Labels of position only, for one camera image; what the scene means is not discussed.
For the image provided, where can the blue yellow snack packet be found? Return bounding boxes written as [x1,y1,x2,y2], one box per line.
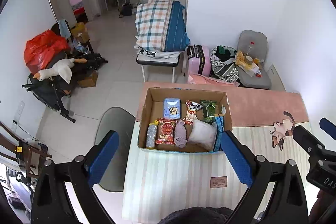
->
[213,114,225,152]

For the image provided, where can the silver sponge yellow ends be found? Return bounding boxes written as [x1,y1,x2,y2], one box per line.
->
[146,120,159,149]

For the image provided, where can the white soft pillow bag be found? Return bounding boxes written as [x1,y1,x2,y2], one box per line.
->
[187,120,217,151]

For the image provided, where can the wooden chair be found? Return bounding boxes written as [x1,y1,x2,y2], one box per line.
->
[1,122,52,178]

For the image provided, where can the green snack bag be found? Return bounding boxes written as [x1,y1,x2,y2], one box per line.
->
[200,100,217,123]

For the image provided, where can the grey floor chair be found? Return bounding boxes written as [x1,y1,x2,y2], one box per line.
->
[235,30,271,90]

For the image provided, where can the black folded stroller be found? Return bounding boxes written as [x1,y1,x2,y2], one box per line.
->
[22,51,108,123]

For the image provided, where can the black white patterned bag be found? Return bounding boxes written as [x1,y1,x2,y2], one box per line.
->
[210,46,239,83]

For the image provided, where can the mauve rolled sock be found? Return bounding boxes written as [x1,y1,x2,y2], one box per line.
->
[174,120,187,148]

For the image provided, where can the orange panda snack bag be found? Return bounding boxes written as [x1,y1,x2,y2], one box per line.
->
[182,100,202,125]

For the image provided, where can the small brown cardboard box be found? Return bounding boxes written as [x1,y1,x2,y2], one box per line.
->
[77,71,98,88]

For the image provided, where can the red wet wipes pack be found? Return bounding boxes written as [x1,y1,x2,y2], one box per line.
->
[155,118,177,145]

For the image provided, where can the white goose plush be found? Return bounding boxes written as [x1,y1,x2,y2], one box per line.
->
[33,58,88,84]

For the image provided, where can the pink suitcase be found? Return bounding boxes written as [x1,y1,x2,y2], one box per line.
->
[187,44,211,77]

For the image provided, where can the light blue tissue pack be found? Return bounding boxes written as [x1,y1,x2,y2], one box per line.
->
[163,98,181,120]

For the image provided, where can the red plastic bag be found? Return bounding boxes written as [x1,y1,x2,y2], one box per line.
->
[23,30,70,74]

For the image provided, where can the plaid blue pillow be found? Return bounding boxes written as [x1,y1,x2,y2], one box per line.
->
[135,0,190,52]

